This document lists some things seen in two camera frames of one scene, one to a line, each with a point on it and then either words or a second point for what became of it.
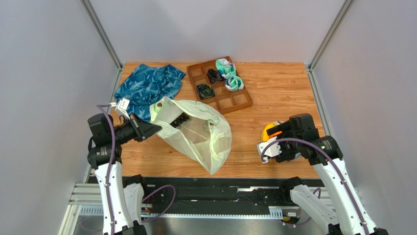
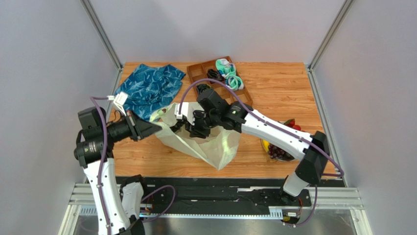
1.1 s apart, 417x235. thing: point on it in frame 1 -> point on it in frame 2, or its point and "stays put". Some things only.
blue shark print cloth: x=146 y=85 stays put
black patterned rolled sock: x=215 y=76 stays put
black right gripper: x=286 y=130 -> x=198 y=124
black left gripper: x=141 y=129 stays put
